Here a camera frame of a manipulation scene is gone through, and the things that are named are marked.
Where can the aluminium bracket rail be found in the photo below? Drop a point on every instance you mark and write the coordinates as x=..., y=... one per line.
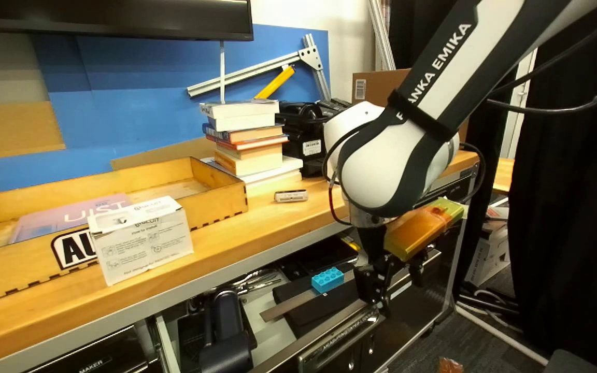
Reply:
x=307, y=55

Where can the stack of books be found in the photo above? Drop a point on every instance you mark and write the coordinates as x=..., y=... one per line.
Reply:
x=249, y=144

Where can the black device in drawer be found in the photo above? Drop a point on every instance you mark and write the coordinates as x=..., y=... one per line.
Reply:
x=228, y=339

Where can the brown cardboard box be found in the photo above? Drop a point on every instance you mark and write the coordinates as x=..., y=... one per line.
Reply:
x=376, y=86

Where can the yellow handled tool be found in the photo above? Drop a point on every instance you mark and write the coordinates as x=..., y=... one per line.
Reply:
x=276, y=84

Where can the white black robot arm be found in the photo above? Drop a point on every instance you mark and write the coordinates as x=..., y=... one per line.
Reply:
x=384, y=158

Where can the flat metal bar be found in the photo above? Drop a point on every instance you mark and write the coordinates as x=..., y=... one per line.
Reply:
x=310, y=303

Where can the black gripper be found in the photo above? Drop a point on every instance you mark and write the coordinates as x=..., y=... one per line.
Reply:
x=372, y=274

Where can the grey metal drawer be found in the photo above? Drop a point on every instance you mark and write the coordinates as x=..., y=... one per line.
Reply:
x=320, y=321

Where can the white paper label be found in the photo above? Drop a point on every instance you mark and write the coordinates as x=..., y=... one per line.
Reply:
x=140, y=237

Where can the small blue block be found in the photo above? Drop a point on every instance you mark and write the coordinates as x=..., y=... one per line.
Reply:
x=325, y=280

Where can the wooden tray box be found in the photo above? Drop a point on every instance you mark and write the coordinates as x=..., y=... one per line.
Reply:
x=43, y=226

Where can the black monitor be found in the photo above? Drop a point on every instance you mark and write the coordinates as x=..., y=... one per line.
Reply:
x=176, y=19

